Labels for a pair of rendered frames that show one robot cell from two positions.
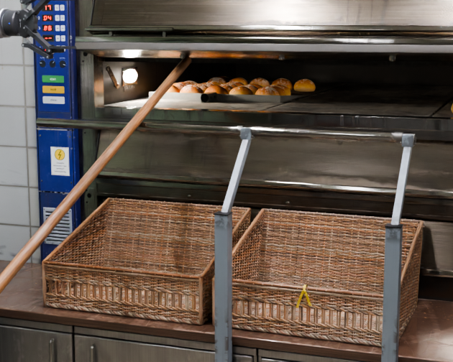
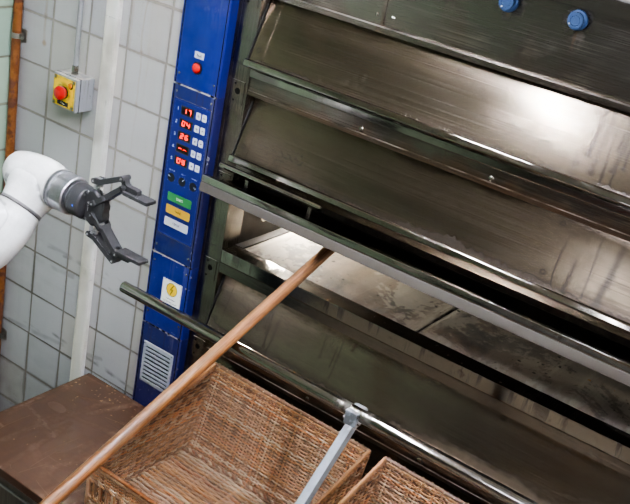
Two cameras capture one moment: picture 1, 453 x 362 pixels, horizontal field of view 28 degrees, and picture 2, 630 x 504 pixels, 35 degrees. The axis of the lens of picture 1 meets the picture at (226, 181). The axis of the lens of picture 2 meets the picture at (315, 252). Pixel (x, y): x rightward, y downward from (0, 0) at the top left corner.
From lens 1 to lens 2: 1.21 m
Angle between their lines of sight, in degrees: 18
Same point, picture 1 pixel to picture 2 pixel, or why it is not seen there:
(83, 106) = (210, 243)
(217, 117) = (359, 324)
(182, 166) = (305, 364)
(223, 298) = not seen: outside the picture
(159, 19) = (315, 178)
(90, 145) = (209, 290)
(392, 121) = (576, 427)
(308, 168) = (453, 434)
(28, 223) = (128, 346)
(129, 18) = (280, 161)
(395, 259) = not seen: outside the picture
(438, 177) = not seen: outside the picture
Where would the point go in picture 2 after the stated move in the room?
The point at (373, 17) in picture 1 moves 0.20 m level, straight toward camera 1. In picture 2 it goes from (587, 289) to (568, 321)
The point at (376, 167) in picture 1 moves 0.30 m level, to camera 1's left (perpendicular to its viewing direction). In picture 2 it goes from (538, 472) to (417, 433)
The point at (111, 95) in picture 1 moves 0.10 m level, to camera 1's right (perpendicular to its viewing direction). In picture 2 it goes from (253, 229) to (285, 238)
